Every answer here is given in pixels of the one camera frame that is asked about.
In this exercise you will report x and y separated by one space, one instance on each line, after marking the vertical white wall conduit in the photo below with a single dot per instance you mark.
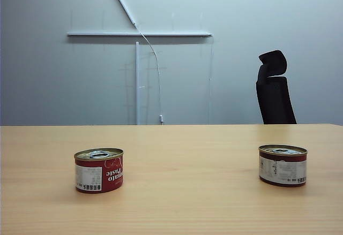
137 85

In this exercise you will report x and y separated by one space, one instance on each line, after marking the black mesh office chair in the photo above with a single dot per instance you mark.
276 98

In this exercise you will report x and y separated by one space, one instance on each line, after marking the tomato can with white label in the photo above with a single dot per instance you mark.
284 169

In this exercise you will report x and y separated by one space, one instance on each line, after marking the long horizontal white wall conduit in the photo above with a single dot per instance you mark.
107 34

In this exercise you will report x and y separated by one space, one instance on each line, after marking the red tomato paste can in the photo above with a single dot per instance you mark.
112 174

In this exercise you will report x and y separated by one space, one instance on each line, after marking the diagonal white wall conduit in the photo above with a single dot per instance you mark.
120 0

